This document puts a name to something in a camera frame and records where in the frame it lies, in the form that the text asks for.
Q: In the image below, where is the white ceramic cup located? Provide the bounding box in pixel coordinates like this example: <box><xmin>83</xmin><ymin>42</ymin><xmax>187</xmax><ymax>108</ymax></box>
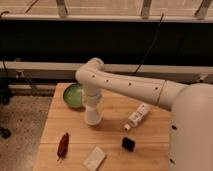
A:
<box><xmin>84</xmin><ymin>106</ymin><xmax>102</xmax><ymax>126</ymax></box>

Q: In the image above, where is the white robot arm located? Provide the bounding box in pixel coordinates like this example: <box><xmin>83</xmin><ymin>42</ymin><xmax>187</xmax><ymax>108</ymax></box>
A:
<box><xmin>75</xmin><ymin>58</ymin><xmax>213</xmax><ymax>171</ymax></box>

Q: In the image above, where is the black eraser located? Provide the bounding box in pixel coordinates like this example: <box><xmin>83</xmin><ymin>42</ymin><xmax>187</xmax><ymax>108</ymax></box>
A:
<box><xmin>122</xmin><ymin>137</ymin><xmax>135</xmax><ymax>152</ymax></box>

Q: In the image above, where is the green bowl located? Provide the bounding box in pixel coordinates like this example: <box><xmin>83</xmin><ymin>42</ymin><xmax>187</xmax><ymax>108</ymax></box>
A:
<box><xmin>63</xmin><ymin>83</ymin><xmax>83</xmax><ymax>109</ymax></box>

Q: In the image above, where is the white plastic bottle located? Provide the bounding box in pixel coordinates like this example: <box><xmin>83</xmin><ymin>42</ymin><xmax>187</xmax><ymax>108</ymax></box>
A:
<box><xmin>124</xmin><ymin>103</ymin><xmax>151</xmax><ymax>131</ymax></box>

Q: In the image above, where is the red chili pepper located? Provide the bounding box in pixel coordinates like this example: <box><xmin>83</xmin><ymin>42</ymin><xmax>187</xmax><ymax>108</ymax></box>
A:
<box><xmin>57</xmin><ymin>133</ymin><xmax>69</xmax><ymax>159</ymax></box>

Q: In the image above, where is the white sponge block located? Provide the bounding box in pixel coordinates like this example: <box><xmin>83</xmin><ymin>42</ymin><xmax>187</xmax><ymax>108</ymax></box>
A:
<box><xmin>84</xmin><ymin>147</ymin><xmax>106</xmax><ymax>171</ymax></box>

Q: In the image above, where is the black object on floor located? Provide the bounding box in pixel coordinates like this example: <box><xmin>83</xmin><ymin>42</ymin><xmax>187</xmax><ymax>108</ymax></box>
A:
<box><xmin>0</xmin><ymin>127</ymin><xmax>11</xmax><ymax>139</ymax></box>

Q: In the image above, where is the black cable on wall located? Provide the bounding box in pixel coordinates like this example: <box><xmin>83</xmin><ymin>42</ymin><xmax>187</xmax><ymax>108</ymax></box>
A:
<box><xmin>132</xmin><ymin>13</ymin><xmax>165</xmax><ymax>76</ymax></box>

